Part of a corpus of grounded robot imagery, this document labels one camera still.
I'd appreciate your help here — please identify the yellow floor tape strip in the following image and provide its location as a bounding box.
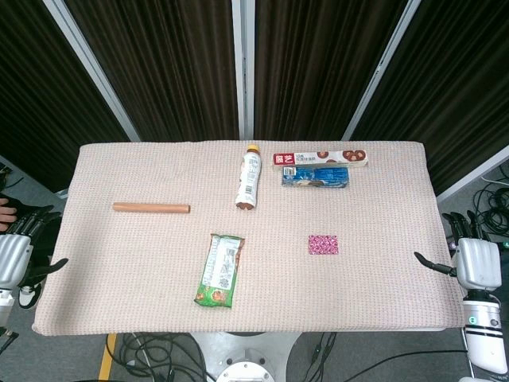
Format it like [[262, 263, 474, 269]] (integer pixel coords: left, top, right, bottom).
[[98, 333, 119, 381]]

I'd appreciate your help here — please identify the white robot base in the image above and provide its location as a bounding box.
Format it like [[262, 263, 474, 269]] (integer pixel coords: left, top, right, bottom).
[[190, 332, 301, 382]]

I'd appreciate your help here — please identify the bystander bare hand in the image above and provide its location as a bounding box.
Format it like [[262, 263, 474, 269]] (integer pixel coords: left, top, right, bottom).
[[0, 197, 17, 232]]

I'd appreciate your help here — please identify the green snack bag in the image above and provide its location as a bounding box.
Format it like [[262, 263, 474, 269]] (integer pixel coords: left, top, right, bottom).
[[193, 233, 245, 309]]

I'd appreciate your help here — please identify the white metal divider post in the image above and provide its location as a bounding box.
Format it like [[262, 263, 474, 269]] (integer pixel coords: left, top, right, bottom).
[[341, 0, 422, 141], [231, 0, 255, 140], [42, 0, 141, 142]]

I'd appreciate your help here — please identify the white divider base rail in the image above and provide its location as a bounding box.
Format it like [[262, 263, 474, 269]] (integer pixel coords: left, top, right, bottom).
[[435, 143, 509, 204], [0, 154, 69, 200]]

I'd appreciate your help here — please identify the wooden rolling stick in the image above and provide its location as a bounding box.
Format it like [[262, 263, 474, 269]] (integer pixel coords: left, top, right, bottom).
[[112, 202, 192, 214]]

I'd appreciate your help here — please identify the pink waffle tablecloth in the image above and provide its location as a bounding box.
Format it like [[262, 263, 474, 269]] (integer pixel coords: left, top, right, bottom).
[[31, 139, 470, 337]]

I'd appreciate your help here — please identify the white brown drink bottle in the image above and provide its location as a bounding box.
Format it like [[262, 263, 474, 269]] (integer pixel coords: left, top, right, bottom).
[[235, 144, 262, 211]]

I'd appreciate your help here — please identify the black floor cable bundle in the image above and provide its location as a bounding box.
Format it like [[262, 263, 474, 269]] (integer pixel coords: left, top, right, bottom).
[[117, 333, 208, 382], [472, 166, 509, 240]]

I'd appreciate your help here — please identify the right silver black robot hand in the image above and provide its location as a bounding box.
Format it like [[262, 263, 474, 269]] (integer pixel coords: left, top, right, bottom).
[[414, 210, 503, 291]]

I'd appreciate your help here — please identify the black white sneaker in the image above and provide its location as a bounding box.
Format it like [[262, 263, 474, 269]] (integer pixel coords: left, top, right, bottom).
[[17, 278, 47, 308]]

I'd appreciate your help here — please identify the dark curtain panel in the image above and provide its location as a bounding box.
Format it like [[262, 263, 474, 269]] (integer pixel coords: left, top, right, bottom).
[[254, 0, 410, 141], [352, 0, 509, 196], [63, 0, 239, 142], [0, 0, 132, 192]]

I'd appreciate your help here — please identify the red white cookie box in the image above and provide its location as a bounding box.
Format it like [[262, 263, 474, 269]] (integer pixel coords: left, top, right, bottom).
[[272, 149, 370, 169]]

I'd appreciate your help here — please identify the pink patterned packet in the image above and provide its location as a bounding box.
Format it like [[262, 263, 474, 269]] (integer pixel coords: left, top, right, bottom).
[[308, 234, 340, 256]]

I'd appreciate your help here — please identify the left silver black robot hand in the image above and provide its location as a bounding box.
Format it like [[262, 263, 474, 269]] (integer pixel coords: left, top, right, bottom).
[[0, 205, 69, 288]]

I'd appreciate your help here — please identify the blue cookie package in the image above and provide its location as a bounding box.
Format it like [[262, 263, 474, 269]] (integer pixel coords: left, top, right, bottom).
[[281, 166, 351, 189]]

